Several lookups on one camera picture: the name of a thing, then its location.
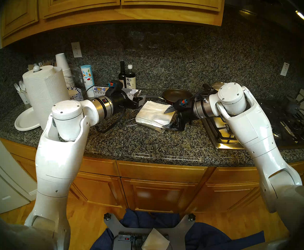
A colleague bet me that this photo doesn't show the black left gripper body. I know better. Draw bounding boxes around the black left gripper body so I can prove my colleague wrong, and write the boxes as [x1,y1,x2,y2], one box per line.
[112,89,139,110]

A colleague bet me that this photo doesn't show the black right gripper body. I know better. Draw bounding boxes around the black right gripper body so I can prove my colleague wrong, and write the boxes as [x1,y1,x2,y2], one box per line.
[173,102,197,132]

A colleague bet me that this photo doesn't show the white napkin stack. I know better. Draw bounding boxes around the white napkin stack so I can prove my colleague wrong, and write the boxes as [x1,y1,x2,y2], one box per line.
[135,101,176,129]

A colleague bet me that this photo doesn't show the steel wire holder arm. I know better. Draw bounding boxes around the steel wire holder arm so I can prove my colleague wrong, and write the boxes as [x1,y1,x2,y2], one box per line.
[125,96,145,127]

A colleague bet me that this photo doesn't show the steel napkin holder plate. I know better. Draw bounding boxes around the steel napkin holder plate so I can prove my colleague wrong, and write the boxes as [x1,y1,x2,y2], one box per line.
[136,112,176,133]

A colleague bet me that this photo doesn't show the soy sauce bottle white cap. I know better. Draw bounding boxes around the soy sauce bottle white cap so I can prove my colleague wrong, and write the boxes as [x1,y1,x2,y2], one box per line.
[125,64,137,90]

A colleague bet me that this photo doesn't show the dark wine bottle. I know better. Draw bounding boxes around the dark wine bottle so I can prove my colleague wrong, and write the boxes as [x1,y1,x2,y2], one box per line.
[118,61,127,89]

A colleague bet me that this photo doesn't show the blue white foil box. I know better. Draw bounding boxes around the blue white foil box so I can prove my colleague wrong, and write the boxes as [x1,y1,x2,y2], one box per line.
[93,86,142,96]

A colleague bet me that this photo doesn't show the leaf print cylinder container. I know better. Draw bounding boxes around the leaf print cylinder container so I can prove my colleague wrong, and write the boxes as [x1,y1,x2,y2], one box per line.
[80,65,95,97]

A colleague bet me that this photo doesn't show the wooden lower drawer front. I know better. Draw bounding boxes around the wooden lower drawer front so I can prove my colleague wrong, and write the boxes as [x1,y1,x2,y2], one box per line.
[117,160,208,183]
[86,156,120,176]
[208,166,259,184]

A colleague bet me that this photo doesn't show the steel gas cooktop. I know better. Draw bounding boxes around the steel gas cooktop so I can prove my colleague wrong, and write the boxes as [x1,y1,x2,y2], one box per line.
[201,96,304,150]

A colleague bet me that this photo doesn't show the blue patterned paper bowls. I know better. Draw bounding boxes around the blue patterned paper bowls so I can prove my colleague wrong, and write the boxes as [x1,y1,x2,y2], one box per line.
[68,87,84,101]

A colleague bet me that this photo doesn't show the clear plastic bag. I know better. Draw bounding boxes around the clear plastic bag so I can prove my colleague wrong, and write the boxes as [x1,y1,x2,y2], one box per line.
[71,66,86,88]

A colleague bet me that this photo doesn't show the white paper cup stack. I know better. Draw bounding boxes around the white paper cup stack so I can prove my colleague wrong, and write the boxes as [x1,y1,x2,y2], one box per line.
[55,53,75,89]

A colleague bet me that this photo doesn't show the wooden lower cabinet door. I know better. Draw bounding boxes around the wooden lower cabinet door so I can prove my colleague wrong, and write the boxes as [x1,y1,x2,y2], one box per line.
[186,182,262,213]
[121,178,202,213]
[69,171,128,209]

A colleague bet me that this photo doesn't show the white paper towel roll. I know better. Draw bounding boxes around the white paper towel roll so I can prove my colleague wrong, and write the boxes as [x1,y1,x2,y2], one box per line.
[22,65,70,130]

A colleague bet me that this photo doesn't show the white cup plastic forks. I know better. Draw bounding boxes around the white cup plastic forks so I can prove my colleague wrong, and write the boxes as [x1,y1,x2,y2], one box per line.
[14,80,30,104]

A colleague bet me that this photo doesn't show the white paper plate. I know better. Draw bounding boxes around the white paper plate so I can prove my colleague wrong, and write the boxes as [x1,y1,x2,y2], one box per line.
[14,107,42,131]

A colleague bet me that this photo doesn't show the black kettle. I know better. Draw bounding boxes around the black kettle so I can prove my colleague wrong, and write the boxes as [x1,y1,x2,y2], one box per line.
[285,95,304,114]

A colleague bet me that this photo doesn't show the loose white paper sheet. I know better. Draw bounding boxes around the loose white paper sheet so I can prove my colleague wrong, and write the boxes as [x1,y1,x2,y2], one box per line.
[141,228,170,250]

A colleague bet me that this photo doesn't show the dark blue cloth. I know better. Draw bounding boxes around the dark blue cloth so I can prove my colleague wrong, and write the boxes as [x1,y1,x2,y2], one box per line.
[89,209,266,250]

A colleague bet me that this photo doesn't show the grey power strip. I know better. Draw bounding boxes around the grey power strip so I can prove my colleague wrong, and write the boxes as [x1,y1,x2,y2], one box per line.
[113,233,169,250]

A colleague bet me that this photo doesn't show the dark range hood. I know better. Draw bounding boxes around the dark range hood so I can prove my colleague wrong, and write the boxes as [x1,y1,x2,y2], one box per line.
[225,0,304,47]

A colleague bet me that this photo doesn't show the white appliance door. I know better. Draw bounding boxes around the white appliance door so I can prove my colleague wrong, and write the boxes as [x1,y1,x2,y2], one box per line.
[0,114,38,213]

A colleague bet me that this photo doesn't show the range hood light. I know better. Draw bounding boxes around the range hood light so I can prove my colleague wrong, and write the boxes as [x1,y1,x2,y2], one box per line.
[295,10,304,27]

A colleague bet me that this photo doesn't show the dark frying pan grey handle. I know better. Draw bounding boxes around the dark frying pan grey handle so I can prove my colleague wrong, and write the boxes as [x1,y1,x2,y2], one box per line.
[142,89,194,105]

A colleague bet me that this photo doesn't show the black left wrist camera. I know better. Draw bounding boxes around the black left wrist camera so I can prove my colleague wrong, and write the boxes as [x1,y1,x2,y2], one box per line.
[108,80,124,92]

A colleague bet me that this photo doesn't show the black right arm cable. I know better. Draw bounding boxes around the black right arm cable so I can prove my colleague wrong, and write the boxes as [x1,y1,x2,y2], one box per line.
[194,91,212,103]

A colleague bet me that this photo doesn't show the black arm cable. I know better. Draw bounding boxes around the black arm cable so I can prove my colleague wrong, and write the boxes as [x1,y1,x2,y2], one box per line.
[86,83,126,134]
[194,91,212,103]

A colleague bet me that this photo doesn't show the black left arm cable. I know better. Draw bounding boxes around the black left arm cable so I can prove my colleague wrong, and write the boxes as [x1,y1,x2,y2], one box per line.
[86,83,126,134]

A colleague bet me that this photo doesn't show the wooden lower cabinet frame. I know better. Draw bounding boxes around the wooden lower cabinet frame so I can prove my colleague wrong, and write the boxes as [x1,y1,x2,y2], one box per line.
[0,137,304,213]

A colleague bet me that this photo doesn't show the wooden cabinet frame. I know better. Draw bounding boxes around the wooden cabinet frame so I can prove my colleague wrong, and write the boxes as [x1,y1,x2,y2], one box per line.
[1,0,225,48]
[0,137,304,213]

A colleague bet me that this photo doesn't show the wooden upper cabinet frame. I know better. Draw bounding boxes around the wooden upper cabinet frame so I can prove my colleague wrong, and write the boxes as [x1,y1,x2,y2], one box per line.
[1,0,225,48]

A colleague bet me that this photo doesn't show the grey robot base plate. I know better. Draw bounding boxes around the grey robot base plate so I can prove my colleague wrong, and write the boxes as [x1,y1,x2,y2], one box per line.
[104,213,196,250]

